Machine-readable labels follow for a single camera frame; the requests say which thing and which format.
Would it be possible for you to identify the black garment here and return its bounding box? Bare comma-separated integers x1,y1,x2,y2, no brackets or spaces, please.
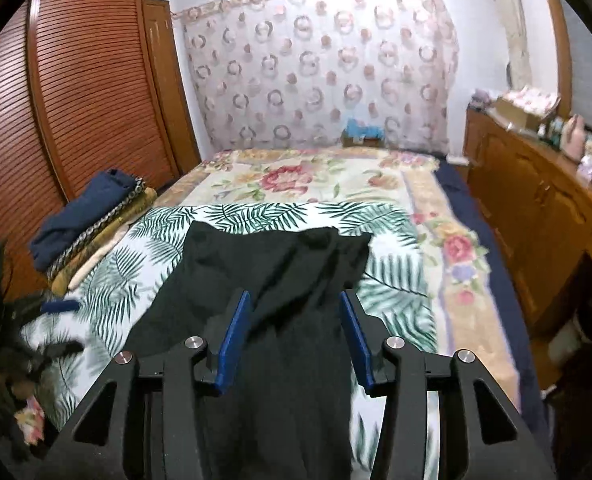
126,222,370,479

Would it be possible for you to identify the palm leaf print blanket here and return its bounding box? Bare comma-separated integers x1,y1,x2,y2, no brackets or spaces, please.
21,200,440,480

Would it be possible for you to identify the navy folded garment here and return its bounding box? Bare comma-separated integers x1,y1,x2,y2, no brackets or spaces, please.
29,168,143,273

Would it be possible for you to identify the floral bedspread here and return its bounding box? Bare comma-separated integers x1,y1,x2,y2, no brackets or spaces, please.
159,148,520,403

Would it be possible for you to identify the gold folded garment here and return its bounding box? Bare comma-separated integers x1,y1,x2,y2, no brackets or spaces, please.
48,188,157,297

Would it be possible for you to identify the grey patterned folded garment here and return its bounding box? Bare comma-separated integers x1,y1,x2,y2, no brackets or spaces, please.
43,177,146,279

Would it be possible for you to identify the blue cloth in box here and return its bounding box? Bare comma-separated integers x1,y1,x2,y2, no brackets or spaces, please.
342,118,385,148

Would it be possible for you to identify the navy bed sheet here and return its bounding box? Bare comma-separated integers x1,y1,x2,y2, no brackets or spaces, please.
435,158,549,451

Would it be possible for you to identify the wooden sideboard cabinet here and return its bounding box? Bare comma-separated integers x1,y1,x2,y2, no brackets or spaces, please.
463,110,592,337

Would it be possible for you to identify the pink patterned curtain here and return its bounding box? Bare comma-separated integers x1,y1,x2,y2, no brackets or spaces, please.
180,0,459,154

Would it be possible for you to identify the cardboard box with floral cloth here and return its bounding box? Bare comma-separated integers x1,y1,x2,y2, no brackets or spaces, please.
492,86,561,131

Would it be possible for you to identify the pink jug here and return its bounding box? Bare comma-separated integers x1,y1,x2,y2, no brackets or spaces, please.
560,114,586,164

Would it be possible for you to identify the brown louvered wardrobe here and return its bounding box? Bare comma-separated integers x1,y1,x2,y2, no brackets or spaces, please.
0,0,200,298

